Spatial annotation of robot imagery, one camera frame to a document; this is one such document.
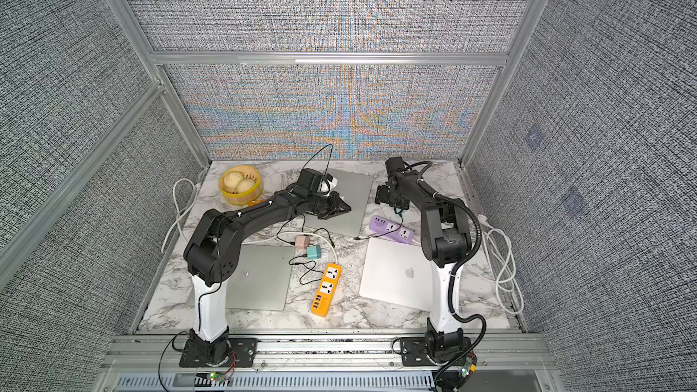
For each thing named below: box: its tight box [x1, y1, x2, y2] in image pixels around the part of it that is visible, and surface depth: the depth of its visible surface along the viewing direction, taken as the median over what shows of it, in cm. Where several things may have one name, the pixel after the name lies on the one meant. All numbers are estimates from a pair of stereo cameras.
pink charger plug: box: [294, 235, 311, 251], surface depth 95 cm
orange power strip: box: [310, 262, 343, 318], surface depth 84 cm
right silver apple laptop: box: [359, 237, 433, 312], surface depth 90 cm
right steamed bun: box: [236, 178, 256, 194], surface depth 107 cm
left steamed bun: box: [223, 170, 244, 188], surface depth 108 cm
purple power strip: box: [369, 215, 415, 245], surface depth 97 cm
